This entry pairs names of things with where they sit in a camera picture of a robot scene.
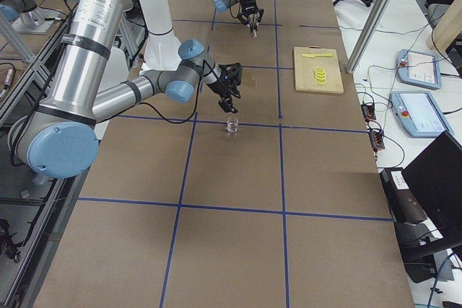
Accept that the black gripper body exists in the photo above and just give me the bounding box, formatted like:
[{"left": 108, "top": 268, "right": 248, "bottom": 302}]
[
  {"left": 237, "top": 0, "right": 264, "bottom": 23},
  {"left": 205, "top": 63, "right": 243, "bottom": 100}
]

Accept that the steel jigger measuring cup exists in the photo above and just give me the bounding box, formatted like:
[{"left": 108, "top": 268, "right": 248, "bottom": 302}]
[{"left": 250, "top": 23, "right": 258, "bottom": 38}]

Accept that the clear glass cup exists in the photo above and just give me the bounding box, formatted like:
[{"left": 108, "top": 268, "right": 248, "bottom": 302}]
[{"left": 226, "top": 117, "right": 239, "bottom": 134}]

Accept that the bamboo cutting board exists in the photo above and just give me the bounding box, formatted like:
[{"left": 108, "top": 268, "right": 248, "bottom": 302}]
[{"left": 294, "top": 47, "right": 344, "bottom": 94}]

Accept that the yellow plastic knife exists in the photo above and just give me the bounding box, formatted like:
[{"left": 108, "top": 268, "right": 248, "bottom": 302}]
[{"left": 301, "top": 53, "right": 334, "bottom": 58}]

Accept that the far teach pendant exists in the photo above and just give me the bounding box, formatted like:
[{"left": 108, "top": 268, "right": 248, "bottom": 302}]
[{"left": 396, "top": 49, "right": 442, "bottom": 90}]

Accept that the teach pendant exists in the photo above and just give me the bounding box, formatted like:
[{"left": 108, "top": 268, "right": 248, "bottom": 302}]
[
  {"left": 396, "top": 49, "right": 442, "bottom": 90},
  {"left": 390, "top": 91, "right": 454, "bottom": 138}
]

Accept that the near teach pendant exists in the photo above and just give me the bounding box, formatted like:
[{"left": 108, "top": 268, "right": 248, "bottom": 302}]
[{"left": 390, "top": 91, "right": 454, "bottom": 138}]

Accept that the black box device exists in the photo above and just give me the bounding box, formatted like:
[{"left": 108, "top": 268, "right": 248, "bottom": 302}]
[{"left": 380, "top": 167, "right": 427, "bottom": 225}]

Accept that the black monitor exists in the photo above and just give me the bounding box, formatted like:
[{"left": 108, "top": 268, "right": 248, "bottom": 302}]
[{"left": 402, "top": 131, "right": 461, "bottom": 255}]

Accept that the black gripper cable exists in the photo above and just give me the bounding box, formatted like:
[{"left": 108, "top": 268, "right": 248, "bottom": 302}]
[{"left": 142, "top": 58, "right": 214, "bottom": 125}]

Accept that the aluminium frame post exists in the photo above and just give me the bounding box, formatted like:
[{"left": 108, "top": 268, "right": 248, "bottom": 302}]
[{"left": 345, "top": 0, "right": 390, "bottom": 74}]

